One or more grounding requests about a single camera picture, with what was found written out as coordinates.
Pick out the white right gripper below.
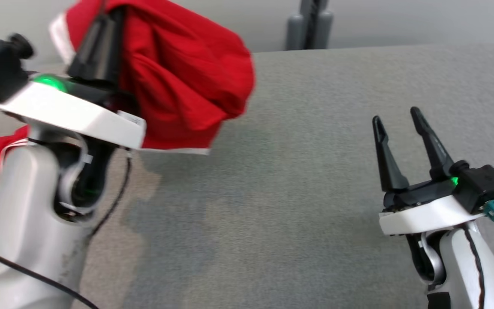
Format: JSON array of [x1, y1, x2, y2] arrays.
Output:
[[372, 106, 484, 236]]

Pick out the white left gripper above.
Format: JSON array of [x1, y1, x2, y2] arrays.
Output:
[[0, 8, 147, 151]]

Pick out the red shorts with white stripe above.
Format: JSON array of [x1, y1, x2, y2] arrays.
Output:
[[49, 0, 257, 155]]

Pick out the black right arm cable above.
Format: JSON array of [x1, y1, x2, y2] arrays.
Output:
[[463, 227, 487, 309]]

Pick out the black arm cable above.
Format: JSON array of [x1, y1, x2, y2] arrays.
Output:
[[463, 227, 487, 309], [0, 240, 100, 309]]

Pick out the grey metal frame post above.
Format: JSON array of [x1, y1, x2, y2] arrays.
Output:
[[285, 0, 334, 51]]

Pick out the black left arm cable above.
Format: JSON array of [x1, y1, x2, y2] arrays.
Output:
[[0, 240, 100, 309]]

